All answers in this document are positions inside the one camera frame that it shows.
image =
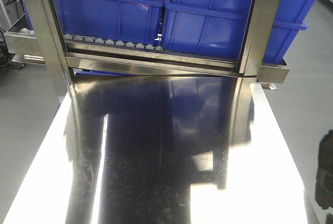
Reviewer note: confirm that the blue plastic crate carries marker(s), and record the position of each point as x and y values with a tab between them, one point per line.
136	21
217	27

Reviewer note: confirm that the left blue plastic crate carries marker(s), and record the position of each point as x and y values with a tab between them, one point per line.
136	21

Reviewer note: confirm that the right blue plastic crate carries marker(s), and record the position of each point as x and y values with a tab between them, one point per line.
217	27

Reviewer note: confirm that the stainless steel roller rack frame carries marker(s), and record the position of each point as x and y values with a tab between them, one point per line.
48	46

